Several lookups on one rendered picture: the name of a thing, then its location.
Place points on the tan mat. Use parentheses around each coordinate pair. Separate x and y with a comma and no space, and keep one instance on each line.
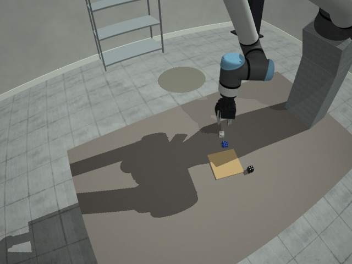
(225,164)

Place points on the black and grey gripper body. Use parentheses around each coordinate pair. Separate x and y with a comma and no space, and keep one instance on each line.
(227,107)

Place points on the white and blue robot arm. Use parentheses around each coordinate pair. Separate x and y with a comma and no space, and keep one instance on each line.
(333,22)

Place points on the black die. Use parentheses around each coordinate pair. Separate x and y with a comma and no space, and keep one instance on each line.
(250,169)

